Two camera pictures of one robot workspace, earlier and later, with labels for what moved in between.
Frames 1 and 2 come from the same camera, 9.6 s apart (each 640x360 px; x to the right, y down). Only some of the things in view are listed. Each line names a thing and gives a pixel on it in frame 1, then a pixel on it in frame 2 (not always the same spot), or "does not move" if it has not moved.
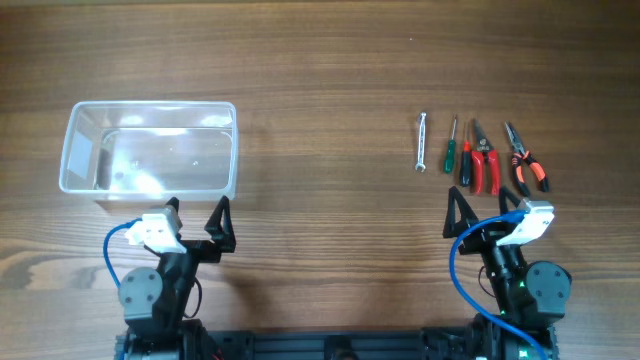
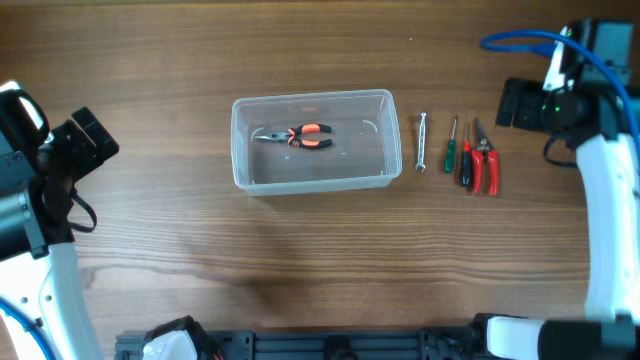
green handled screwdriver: x=449 y=162 does not move
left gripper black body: x=198 y=251 to x=70 y=154
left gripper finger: x=220 y=227 to x=105 y=143
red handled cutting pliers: x=483 y=150 does not move
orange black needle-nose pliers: x=520 y=154 to x=289 y=136
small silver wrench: x=421 y=140 does not move
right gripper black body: x=485 y=237 to x=536 y=108
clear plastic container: x=150 y=151 to x=364 y=151
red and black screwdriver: x=465 y=163 does not move
